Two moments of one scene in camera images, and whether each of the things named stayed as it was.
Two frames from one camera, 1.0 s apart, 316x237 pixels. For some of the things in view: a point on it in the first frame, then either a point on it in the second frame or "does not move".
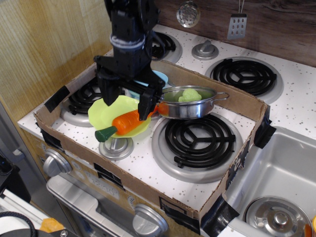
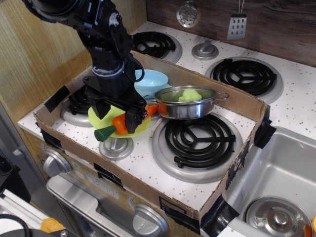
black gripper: x=132 y=67 to x=115 y=87
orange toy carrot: x=122 y=123 does not move
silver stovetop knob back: x=205 y=52 does not move
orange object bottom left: x=50 y=225 does not move
